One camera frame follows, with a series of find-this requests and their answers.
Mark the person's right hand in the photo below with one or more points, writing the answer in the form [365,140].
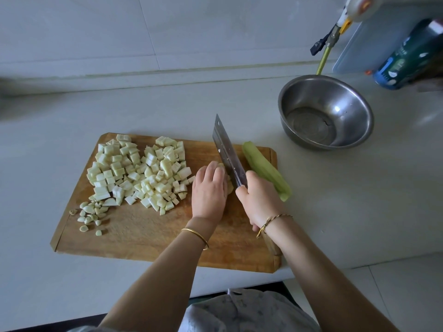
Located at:
[261,200]

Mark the person's left hand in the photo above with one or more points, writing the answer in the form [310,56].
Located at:
[209,197]

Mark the peeled yellow potato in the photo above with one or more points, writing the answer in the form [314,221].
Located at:
[230,184]

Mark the peeled green cucumber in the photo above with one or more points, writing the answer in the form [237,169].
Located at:
[266,169]

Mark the pile of white diced vegetable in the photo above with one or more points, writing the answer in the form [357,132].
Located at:
[165,175]

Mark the pile of garlic cloves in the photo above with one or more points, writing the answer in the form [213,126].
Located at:
[86,216]

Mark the person's right forearm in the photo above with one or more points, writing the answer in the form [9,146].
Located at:
[329,280]

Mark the person's left forearm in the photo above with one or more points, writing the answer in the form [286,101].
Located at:
[152,287]

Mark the gold bangle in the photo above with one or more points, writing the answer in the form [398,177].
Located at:
[195,236]

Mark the wooden cutting board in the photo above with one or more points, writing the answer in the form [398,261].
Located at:
[135,235]

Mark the dark green trousers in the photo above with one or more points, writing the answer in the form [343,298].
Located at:
[201,300]

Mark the white patterned garment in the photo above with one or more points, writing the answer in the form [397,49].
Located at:
[249,314]

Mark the deep stainless steel bowl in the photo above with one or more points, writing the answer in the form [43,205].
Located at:
[349,100]

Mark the light blue plastic board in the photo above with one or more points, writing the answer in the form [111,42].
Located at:
[377,41]

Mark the dark green bottle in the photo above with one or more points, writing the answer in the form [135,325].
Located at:
[408,62]

